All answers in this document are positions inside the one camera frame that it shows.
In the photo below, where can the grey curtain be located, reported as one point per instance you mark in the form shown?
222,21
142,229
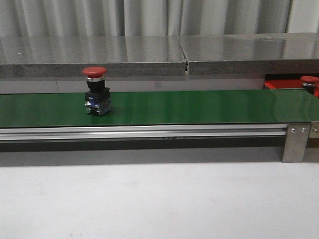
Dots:
31,18

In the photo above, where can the grey stone slab right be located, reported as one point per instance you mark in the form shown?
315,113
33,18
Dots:
252,54

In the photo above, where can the red push button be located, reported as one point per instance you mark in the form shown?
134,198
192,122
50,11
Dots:
97,99

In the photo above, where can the grey stone slab left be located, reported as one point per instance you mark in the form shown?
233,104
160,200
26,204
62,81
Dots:
67,56

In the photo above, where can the grey stone slab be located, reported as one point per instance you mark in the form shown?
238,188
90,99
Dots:
67,56
252,54

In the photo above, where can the aluminium conveyor frame rail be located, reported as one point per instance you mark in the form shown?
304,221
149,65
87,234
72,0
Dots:
141,132

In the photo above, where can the green conveyor belt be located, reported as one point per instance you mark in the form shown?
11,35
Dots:
151,108

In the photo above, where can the red plastic tray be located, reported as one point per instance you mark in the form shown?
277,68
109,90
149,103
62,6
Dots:
287,84

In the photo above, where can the steel conveyor support bracket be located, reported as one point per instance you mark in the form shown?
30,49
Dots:
302,143

